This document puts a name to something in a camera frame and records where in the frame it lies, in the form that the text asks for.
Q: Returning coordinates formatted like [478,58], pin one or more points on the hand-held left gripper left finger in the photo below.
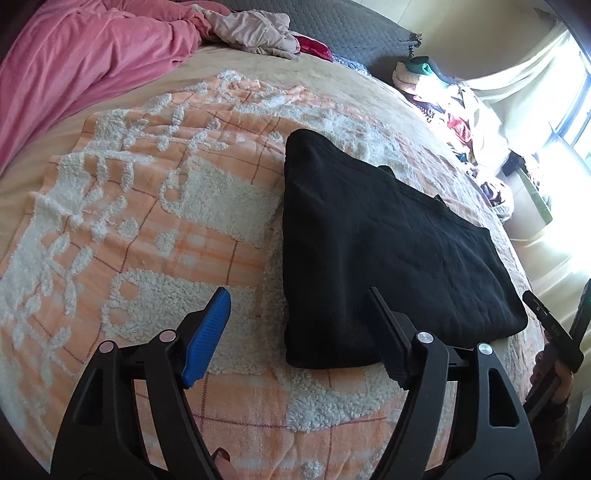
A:
[207,339]

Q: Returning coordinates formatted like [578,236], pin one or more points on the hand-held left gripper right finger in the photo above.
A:
[392,344]

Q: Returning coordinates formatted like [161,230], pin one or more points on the black shirt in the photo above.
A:
[383,258]

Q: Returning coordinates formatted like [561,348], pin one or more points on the person's right forearm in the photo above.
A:
[551,429]

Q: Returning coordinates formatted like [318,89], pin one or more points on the white bag of clothes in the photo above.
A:
[497,198]

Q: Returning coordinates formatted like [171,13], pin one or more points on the pile of mixed clothes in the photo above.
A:
[438,101]

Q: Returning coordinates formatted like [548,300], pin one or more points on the person's right hand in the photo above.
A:
[564,383]

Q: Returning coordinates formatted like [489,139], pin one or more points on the person's left hand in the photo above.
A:
[225,464]

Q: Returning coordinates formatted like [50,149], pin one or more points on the orange and white tufted blanket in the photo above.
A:
[138,221]

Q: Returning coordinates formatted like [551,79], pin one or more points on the window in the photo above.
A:
[575,110]

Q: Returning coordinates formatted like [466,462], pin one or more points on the white curtain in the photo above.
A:
[517,92]

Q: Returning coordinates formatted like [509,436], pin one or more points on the beige bedsheet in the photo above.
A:
[351,92]

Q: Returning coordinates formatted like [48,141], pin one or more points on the blue patterned cloth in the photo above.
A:
[353,64]

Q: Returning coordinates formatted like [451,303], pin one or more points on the red cloth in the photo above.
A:
[316,48]

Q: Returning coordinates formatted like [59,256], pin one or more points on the pink duvet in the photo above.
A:
[83,50]

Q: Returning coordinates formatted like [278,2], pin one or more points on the grey quilted headboard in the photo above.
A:
[351,32]

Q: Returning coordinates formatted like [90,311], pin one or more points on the pale pink crumpled garment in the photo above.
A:
[251,27]

